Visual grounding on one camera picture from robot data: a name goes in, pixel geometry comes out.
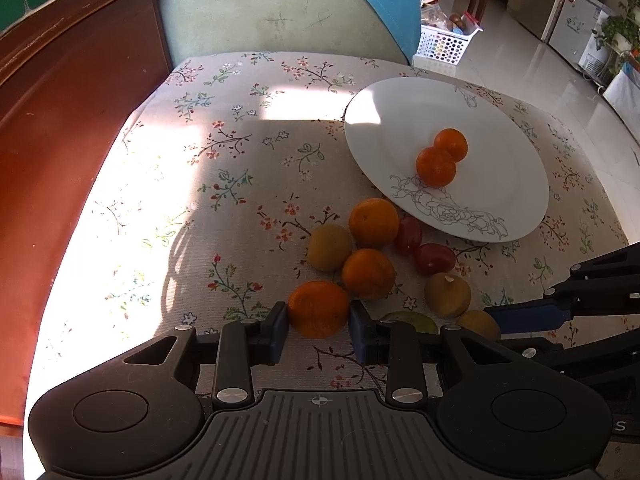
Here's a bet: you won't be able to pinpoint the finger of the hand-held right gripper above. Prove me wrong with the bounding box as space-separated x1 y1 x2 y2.
500 336 640 391
484 246 640 336

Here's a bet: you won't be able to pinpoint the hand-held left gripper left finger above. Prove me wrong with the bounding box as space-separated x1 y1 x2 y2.
122 301 290 408

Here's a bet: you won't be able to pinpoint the snack packets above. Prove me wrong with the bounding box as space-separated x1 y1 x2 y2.
419 0 483 36

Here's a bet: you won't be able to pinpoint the green oblong fruit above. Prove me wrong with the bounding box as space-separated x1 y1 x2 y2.
380 311 439 335

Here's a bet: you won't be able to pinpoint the wooden sofa armrest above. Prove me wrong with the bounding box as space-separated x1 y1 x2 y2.
0 0 173 428

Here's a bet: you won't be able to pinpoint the pale green sofa cushion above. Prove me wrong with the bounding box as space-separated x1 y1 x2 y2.
157 0 423 66

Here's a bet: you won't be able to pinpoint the white perforated plastic basket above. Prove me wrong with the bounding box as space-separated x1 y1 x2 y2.
415 24 484 67

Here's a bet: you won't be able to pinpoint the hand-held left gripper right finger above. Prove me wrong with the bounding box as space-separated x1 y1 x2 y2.
349 301 526 407

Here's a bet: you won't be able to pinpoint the orange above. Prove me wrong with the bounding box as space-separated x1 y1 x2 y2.
348 198 401 249
415 146 457 188
287 281 351 339
341 248 397 302
433 128 469 162

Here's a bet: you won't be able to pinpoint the potted green plant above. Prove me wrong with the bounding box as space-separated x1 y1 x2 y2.
594 0 640 58

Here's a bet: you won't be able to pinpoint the red cherry tomato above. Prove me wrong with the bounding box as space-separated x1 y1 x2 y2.
395 216 423 256
412 243 457 276

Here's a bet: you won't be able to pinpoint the white plate with flower drawing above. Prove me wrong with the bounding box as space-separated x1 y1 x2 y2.
344 77 551 244

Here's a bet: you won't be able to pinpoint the yellow-brown round fruit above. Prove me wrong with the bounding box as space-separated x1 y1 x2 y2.
456 310 502 342
425 272 472 318
306 224 354 273

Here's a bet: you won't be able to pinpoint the white chest freezer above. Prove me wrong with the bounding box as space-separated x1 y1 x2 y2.
548 0 617 67

